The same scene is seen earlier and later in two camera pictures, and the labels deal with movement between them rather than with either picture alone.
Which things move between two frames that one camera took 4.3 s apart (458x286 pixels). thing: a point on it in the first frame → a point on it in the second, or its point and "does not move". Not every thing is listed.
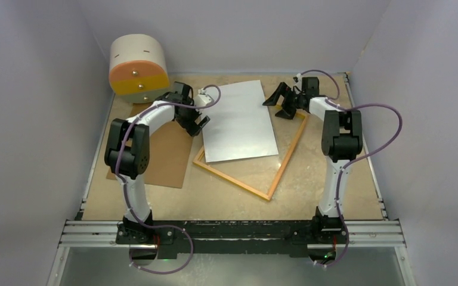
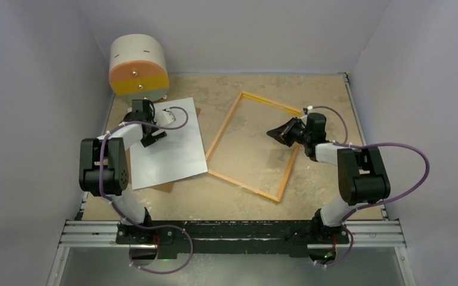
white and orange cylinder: (138, 70) does not move
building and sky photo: (240, 125) → (179, 154)
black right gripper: (282, 89) → (282, 133)
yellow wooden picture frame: (216, 171) → (213, 151)
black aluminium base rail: (229, 239) does not move
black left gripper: (191, 127) → (156, 135)
